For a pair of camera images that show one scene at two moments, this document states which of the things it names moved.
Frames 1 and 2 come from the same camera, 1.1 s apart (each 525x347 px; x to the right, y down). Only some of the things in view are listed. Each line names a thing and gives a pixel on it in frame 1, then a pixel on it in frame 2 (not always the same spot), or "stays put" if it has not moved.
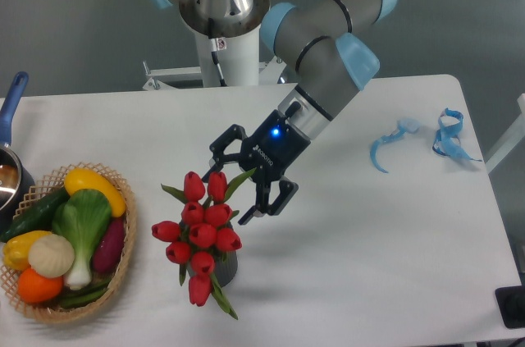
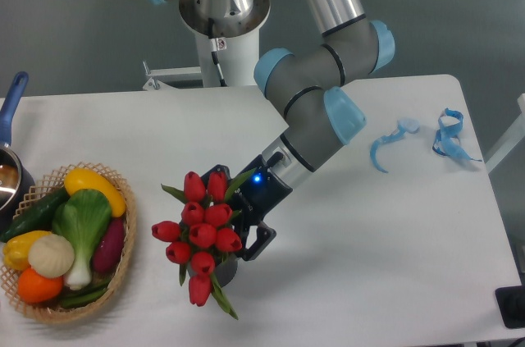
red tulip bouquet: [204, 229] stays put
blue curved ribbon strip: [404, 125] stays put
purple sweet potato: [110, 246] stays put
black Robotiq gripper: [271, 148] -> [261, 194]
